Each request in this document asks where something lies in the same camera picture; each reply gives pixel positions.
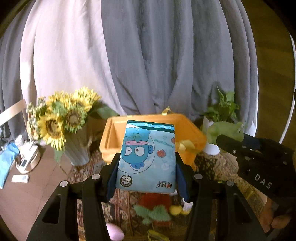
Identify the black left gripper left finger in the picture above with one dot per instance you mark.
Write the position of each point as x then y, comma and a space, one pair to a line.
58, 218

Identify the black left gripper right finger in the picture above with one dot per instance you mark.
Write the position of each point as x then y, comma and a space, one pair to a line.
235, 217

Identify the red strawberry plush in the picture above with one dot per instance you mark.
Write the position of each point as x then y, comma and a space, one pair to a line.
153, 208

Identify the blue cartoon tissue pack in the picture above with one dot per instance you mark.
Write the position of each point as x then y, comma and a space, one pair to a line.
160, 177

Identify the mickey mouse plush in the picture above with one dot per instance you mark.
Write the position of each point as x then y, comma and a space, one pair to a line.
178, 205

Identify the small white box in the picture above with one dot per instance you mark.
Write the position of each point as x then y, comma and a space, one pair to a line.
24, 178

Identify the white plant pot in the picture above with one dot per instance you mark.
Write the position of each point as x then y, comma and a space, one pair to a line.
210, 148

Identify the white device on stand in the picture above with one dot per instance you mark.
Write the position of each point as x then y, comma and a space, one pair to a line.
29, 154

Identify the green potted plant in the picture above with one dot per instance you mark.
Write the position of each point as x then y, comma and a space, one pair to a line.
224, 110

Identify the orange plastic storage box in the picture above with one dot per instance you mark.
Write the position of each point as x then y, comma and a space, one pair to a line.
168, 132

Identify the grey ribbed vase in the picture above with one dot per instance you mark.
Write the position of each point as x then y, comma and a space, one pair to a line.
77, 146

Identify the blue cloth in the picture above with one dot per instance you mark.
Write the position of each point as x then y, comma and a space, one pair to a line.
6, 160

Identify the sunflower bouquet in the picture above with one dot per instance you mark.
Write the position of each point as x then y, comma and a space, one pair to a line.
54, 116

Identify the grey curtain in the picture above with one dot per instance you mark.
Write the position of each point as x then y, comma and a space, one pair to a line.
163, 54

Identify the beige curtain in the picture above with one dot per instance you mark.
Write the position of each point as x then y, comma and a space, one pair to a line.
63, 49

